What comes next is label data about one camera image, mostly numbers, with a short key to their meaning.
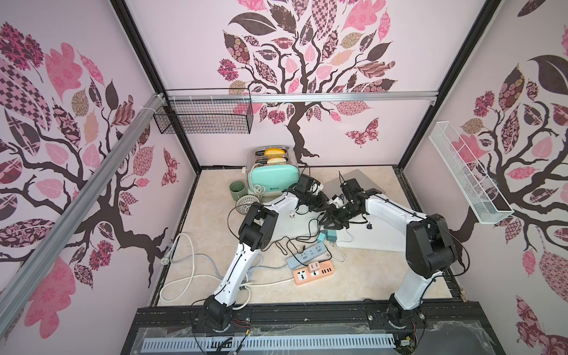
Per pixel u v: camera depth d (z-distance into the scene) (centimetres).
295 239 92
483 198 74
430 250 48
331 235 91
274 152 100
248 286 80
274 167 97
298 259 85
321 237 90
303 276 81
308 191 92
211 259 88
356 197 69
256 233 65
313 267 79
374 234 94
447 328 72
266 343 70
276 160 98
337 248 90
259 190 97
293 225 90
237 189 106
